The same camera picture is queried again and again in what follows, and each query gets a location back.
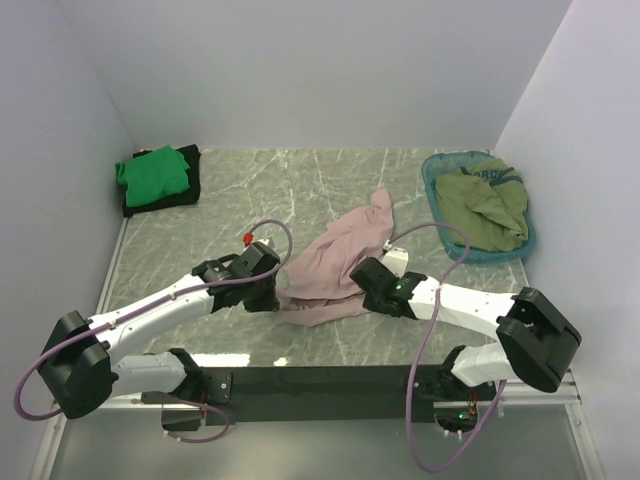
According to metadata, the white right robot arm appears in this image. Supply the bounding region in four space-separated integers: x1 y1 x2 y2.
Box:
350 258 582 401

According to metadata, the pink tank top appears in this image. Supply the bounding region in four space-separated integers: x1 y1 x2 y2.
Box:
276 188 394 328

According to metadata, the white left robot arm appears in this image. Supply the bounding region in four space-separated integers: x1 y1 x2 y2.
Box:
38 242 280 419

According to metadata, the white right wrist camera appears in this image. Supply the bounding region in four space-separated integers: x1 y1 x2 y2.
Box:
379 248 409 277

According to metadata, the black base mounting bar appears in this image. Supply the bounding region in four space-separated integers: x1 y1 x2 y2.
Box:
140 363 481 427

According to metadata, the black folded tank top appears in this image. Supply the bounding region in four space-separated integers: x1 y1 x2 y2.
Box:
118 144 201 218

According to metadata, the green folded tank top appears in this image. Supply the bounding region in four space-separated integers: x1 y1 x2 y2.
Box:
115 146 190 208

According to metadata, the olive green tank top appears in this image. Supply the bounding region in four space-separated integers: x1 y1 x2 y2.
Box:
434 158 530 252

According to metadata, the aluminium rail frame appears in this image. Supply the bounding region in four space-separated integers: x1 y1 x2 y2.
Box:
29 219 609 480

